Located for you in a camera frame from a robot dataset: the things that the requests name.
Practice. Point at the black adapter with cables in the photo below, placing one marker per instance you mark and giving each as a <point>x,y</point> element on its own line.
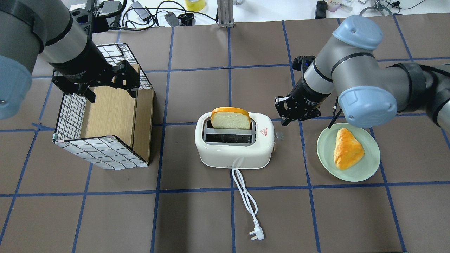
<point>141,11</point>

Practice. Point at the light green plate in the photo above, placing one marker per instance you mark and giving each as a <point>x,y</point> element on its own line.
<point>361,171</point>

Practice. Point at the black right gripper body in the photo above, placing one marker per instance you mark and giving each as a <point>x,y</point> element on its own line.
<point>306,95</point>

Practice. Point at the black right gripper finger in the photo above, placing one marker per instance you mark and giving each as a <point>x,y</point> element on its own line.
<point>285,121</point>

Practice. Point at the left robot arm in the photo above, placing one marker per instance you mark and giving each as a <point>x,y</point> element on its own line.
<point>63,37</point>

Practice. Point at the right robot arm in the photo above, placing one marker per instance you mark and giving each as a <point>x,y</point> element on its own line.
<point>367,94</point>

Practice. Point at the toast slice in toaster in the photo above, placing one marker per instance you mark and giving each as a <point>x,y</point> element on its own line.
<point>230,118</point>

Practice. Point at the aluminium frame post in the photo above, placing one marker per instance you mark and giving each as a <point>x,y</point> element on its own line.
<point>225,14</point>

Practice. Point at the white toaster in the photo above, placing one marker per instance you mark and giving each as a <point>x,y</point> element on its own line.
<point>235,148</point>

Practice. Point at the black power adapter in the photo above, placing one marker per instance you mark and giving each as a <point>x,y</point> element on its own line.
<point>321,9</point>

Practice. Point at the triangular bread on plate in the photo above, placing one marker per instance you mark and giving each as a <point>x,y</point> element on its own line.
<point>348,150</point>

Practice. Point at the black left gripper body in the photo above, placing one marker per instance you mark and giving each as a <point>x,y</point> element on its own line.
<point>85,65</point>

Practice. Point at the yellow tape roll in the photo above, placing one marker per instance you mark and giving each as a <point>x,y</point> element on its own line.
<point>195,5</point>

